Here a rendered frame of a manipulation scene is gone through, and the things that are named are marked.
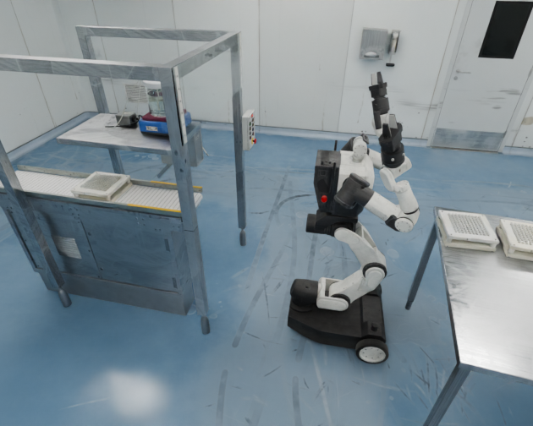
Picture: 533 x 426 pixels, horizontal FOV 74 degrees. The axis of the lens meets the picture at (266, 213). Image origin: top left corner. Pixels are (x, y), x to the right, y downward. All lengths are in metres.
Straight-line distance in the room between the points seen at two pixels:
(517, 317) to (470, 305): 0.18
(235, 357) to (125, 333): 0.80
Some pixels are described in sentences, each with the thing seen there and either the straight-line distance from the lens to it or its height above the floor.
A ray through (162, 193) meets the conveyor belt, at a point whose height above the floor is 0.94.
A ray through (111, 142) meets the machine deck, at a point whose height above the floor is 1.38.
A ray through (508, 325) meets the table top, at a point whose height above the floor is 0.89.
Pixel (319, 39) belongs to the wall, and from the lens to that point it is 5.15.
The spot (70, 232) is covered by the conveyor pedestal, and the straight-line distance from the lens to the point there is 2.66.
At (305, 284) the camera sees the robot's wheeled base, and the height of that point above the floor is 0.36.
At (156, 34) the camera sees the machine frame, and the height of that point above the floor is 1.72.
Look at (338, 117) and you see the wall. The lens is 5.39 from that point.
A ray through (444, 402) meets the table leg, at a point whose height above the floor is 0.58.
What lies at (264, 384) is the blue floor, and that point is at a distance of 2.40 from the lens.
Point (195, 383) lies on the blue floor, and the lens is 2.44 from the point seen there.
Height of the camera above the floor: 2.09
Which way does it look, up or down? 35 degrees down
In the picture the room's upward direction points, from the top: straight up
